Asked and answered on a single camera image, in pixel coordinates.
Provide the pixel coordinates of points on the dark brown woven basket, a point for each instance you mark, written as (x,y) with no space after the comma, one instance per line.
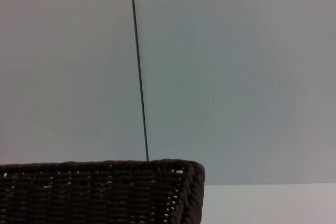
(99,195)

